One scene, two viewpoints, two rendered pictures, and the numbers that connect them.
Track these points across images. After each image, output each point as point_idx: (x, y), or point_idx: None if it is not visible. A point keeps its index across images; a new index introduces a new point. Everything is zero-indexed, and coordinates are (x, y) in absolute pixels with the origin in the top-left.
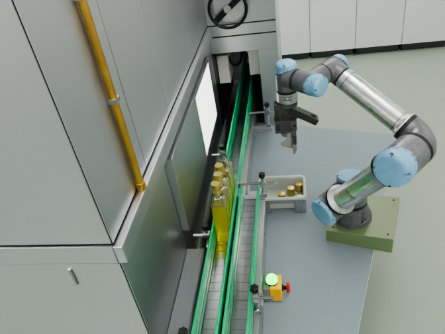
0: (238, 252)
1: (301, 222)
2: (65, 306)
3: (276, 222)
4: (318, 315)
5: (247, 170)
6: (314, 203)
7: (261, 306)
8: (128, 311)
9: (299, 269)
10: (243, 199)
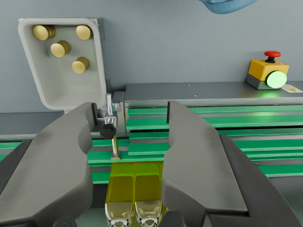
0: (237, 128)
1: (130, 28)
2: None
3: (130, 69)
4: None
5: (38, 131)
6: (248, 5)
7: (299, 87)
8: None
9: (227, 34)
10: (135, 138)
